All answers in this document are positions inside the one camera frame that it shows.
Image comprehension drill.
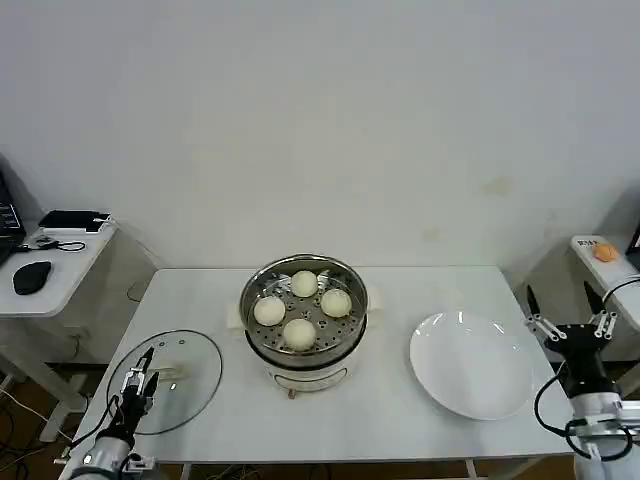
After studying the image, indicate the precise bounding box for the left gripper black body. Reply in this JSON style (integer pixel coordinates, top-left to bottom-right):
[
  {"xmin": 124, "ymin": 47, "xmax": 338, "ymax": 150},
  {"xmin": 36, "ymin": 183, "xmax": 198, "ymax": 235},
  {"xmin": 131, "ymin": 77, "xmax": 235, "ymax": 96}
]
[{"xmin": 111, "ymin": 391, "xmax": 156, "ymax": 439}]

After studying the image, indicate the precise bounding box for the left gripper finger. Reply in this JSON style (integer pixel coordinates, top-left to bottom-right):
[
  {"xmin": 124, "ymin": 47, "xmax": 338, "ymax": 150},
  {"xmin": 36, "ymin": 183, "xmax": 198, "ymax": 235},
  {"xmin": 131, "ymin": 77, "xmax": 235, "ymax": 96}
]
[
  {"xmin": 124, "ymin": 347, "xmax": 156, "ymax": 397},
  {"xmin": 141, "ymin": 371, "xmax": 161, "ymax": 409}
]

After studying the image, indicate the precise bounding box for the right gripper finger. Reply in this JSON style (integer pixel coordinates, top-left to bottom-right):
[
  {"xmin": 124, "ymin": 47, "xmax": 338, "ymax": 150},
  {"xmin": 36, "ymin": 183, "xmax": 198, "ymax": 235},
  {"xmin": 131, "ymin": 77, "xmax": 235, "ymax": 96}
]
[
  {"xmin": 524, "ymin": 284, "xmax": 567, "ymax": 343},
  {"xmin": 583, "ymin": 280, "xmax": 618, "ymax": 341}
]

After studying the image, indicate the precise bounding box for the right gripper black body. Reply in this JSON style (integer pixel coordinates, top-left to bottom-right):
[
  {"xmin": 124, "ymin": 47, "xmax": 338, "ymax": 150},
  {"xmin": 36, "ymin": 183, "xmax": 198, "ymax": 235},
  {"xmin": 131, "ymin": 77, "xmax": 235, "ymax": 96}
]
[{"xmin": 544, "ymin": 323, "xmax": 622, "ymax": 399}]

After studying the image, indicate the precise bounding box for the glass lid with steel rim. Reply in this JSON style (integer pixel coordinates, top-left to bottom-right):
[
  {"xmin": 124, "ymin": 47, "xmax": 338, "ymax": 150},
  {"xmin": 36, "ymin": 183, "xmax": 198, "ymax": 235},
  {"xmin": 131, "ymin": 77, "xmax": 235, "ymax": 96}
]
[{"xmin": 105, "ymin": 328, "xmax": 224, "ymax": 436}]

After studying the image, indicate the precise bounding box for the white box device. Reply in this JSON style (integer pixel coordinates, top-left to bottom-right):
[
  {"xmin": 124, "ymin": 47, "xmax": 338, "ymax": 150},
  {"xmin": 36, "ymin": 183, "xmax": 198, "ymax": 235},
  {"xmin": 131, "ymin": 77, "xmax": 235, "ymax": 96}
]
[{"xmin": 570, "ymin": 234, "xmax": 640, "ymax": 329}]

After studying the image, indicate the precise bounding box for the small orange object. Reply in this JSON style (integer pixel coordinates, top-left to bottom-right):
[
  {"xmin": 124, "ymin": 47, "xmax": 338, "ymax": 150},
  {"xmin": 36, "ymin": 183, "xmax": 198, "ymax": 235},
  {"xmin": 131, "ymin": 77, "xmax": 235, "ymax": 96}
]
[{"xmin": 593, "ymin": 241, "xmax": 621, "ymax": 263}]

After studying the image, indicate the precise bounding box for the white round plate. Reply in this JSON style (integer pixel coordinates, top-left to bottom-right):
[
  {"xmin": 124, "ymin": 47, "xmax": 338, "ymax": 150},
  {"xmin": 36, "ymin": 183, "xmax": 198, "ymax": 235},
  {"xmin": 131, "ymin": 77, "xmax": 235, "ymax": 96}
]
[{"xmin": 409, "ymin": 310, "xmax": 535, "ymax": 422}]

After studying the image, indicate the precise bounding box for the white side desk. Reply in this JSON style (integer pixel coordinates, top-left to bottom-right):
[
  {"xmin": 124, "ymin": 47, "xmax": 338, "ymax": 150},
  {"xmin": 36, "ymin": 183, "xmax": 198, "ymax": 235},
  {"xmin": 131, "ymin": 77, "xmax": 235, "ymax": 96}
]
[{"xmin": 0, "ymin": 218, "xmax": 157, "ymax": 444}]

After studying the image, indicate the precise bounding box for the steel steamer pot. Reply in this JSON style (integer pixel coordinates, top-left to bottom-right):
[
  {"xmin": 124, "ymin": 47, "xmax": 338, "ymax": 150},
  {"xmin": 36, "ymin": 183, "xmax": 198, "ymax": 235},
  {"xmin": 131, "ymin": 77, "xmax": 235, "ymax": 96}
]
[{"xmin": 238, "ymin": 254, "xmax": 372, "ymax": 372}]

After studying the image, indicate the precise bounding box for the white steamed bun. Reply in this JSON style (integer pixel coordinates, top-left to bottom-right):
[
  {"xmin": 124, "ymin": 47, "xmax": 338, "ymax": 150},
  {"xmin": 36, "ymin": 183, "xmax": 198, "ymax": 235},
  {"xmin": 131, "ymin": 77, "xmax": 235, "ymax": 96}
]
[
  {"xmin": 290, "ymin": 270, "xmax": 319, "ymax": 298},
  {"xmin": 253, "ymin": 295, "xmax": 287, "ymax": 327},
  {"xmin": 319, "ymin": 288, "xmax": 353, "ymax": 318},
  {"xmin": 282, "ymin": 318, "xmax": 317, "ymax": 352}
]

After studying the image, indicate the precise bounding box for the black computer mouse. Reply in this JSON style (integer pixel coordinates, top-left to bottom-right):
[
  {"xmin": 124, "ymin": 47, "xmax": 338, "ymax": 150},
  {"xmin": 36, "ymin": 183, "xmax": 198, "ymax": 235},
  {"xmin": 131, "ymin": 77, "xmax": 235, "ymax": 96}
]
[{"xmin": 12, "ymin": 260, "xmax": 53, "ymax": 297}]

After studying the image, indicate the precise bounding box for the white electric cooker base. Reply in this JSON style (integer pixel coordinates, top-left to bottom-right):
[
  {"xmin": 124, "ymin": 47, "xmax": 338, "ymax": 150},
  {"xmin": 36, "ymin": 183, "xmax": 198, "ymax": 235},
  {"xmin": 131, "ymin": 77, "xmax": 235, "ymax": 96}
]
[{"xmin": 226, "ymin": 288, "xmax": 387, "ymax": 402}]

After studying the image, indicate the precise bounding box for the black flat box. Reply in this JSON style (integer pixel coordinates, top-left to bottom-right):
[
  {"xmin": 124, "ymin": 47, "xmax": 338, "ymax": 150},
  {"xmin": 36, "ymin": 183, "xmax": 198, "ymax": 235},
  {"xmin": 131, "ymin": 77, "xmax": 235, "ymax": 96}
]
[{"xmin": 38, "ymin": 209, "xmax": 113, "ymax": 235}]

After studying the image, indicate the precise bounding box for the black laptop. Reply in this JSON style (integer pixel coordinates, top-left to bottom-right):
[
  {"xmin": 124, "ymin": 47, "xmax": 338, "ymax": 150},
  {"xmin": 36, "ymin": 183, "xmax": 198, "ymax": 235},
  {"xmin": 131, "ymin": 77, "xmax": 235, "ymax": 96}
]
[{"xmin": 0, "ymin": 168, "xmax": 28, "ymax": 267}]

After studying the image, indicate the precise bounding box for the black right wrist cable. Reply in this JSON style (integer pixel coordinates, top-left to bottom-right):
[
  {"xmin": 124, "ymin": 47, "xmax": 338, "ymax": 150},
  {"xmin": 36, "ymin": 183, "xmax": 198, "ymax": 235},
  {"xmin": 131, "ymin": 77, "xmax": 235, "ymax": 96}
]
[{"xmin": 533, "ymin": 363, "xmax": 576, "ymax": 436}]

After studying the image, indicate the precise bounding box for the black cable with dongle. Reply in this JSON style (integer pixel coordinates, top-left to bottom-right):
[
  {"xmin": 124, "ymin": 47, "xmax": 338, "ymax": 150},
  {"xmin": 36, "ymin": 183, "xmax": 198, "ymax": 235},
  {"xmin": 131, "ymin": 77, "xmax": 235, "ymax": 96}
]
[{"xmin": 24, "ymin": 235, "xmax": 87, "ymax": 254}]

